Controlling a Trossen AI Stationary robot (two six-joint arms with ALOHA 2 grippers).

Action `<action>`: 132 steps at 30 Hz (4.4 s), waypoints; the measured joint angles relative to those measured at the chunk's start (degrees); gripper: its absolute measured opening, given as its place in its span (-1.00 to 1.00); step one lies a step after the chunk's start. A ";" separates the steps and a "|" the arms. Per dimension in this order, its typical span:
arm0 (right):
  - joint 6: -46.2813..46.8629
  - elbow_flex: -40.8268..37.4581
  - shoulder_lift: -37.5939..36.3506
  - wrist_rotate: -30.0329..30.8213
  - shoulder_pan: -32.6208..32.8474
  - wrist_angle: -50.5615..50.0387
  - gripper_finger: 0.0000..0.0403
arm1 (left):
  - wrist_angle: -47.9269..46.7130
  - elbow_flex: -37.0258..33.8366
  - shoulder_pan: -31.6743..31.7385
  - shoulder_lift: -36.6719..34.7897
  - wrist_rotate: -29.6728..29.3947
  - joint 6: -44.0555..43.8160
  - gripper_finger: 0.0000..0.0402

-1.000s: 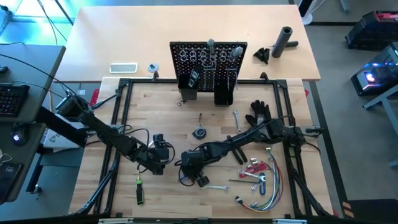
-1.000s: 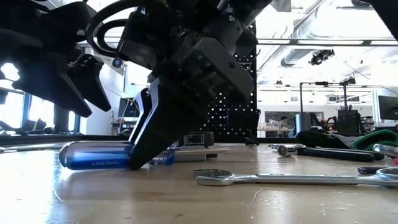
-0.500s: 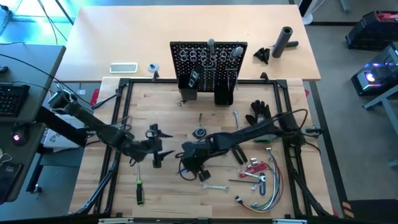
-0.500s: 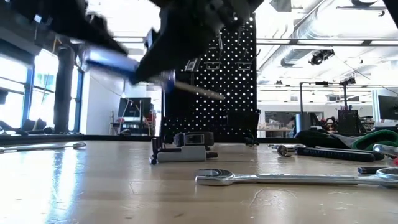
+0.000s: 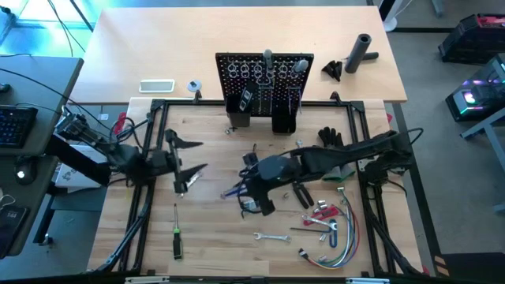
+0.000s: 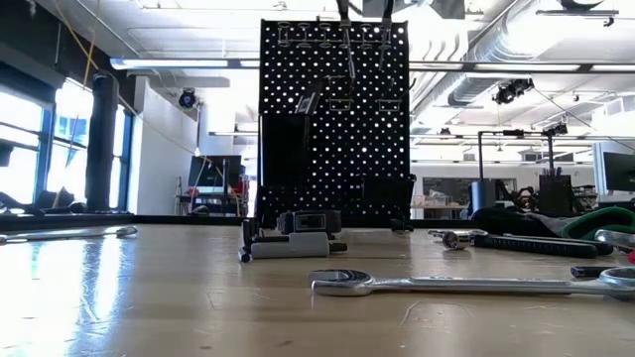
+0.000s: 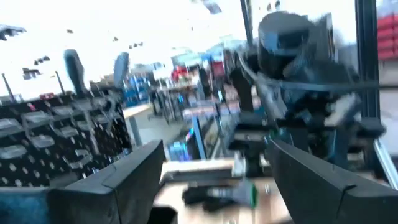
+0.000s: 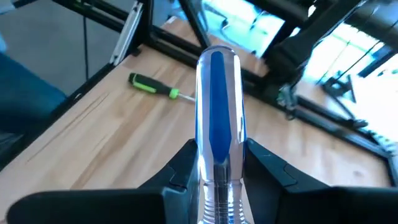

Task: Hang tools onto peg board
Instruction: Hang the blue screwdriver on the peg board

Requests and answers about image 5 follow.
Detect green black handled screwdriver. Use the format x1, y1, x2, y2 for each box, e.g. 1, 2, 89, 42
172, 203, 184, 261

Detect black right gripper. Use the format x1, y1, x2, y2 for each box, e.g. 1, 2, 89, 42
236, 151, 303, 217

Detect blue T-handle hex key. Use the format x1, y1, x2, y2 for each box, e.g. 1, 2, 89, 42
290, 219, 339, 249

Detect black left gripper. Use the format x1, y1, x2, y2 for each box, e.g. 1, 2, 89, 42
149, 128, 209, 196

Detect black smartphone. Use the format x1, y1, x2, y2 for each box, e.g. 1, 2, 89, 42
0, 204, 29, 258

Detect black tool with white labels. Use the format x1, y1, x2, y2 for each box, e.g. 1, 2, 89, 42
238, 80, 258, 113

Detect light wooden table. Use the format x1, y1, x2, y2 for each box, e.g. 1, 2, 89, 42
69, 5, 408, 105

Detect tall black pegboard bin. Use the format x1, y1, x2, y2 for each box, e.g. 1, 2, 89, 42
225, 94, 253, 129

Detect black support beam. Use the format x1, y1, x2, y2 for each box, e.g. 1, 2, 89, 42
43, 135, 112, 187

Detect black keyboard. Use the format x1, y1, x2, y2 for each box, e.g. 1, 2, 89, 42
0, 105, 39, 150

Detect short black pegboard bin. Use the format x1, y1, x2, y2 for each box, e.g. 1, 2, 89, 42
271, 103, 297, 136

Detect white cardboard box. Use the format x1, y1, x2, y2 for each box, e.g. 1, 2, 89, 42
54, 144, 112, 190

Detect white rectangular tray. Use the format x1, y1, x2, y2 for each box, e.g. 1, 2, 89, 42
138, 78, 176, 94

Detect metal wire pegboard hook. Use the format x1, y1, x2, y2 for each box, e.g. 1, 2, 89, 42
256, 74, 276, 116
286, 85, 304, 116

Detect white fan base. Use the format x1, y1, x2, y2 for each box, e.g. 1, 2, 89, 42
377, 0, 414, 33

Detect red flat tool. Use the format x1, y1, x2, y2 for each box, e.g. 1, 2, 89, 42
302, 205, 340, 226

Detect black aluminium table frame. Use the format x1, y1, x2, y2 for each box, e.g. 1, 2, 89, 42
87, 97, 426, 277

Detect clear blue handled screwdriver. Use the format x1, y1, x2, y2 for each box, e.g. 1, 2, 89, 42
219, 187, 248, 200

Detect black and red case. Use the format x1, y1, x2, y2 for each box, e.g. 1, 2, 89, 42
437, 13, 505, 65

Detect black work glove green cuff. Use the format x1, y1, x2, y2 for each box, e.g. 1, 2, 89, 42
316, 125, 357, 184

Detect wire ring tool rack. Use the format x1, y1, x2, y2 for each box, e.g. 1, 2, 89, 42
226, 59, 303, 80

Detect small silver combination wrench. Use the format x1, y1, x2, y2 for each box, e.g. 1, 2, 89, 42
301, 214, 339, 233

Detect black metal pegboard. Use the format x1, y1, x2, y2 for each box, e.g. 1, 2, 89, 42
215, 51, 316, 118

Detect computer case with coloured lights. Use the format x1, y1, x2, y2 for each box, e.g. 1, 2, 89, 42
444, 54, 505, 123

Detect grey table legs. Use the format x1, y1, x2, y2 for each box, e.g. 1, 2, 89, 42
458, 117, 505, 215

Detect black computer mouse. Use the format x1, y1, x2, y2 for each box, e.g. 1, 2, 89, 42
14, 160, 38, 186

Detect dark grey desk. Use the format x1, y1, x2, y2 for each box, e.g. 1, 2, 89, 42
0, 54, 85, 260

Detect grey cylinder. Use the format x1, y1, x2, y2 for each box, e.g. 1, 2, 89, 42
343, 32, 373, 75

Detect coloured cable bundle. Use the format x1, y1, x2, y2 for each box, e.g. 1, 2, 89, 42
297, 185, 361, 271

